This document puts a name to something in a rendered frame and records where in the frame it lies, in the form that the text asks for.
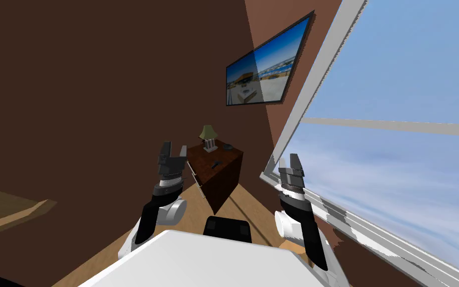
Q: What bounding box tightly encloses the brown wooden tabletop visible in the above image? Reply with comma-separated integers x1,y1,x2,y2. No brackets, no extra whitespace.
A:
0,183,58,243

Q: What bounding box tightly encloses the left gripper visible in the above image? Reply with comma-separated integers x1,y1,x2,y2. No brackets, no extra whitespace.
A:
156,141,189,183

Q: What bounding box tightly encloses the large white framed window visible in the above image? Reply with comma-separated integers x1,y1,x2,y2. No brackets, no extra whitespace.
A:
259,0,459,287

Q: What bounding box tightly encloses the black framed seaside picture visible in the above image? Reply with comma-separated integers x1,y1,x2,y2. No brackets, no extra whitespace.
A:
225,9,316,108

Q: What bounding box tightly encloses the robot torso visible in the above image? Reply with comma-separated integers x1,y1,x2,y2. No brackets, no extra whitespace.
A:
77,215,331,287

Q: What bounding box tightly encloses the dark wooden nightstand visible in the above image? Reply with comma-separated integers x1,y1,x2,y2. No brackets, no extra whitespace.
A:
185,124,244,216

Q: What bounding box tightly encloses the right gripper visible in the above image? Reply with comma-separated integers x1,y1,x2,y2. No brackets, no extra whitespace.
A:
277,153,307,193

